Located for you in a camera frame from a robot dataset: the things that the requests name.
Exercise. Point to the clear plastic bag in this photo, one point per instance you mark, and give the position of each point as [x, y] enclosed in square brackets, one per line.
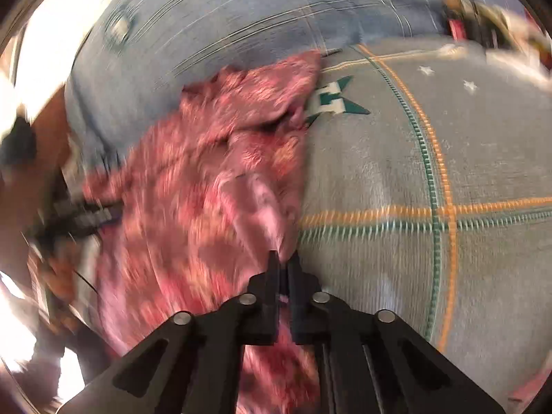
[515, 47]

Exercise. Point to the black box with red label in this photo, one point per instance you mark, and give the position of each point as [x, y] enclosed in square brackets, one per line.
[457, 26]

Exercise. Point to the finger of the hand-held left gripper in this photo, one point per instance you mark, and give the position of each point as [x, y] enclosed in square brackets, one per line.
[84, 222]

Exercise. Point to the pink floral fleece garment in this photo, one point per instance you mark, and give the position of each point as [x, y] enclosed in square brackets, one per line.
[194, 181]

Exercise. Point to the blue plaid quilt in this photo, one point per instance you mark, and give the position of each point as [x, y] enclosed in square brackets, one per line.
[237, 17]

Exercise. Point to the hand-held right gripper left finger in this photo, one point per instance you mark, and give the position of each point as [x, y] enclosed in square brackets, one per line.
[269, 306]

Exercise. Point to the grey star-print bed sheet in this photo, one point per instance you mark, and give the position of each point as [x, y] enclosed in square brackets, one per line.
[388, 159]

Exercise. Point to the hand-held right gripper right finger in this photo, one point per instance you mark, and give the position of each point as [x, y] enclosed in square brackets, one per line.
[298, 306]

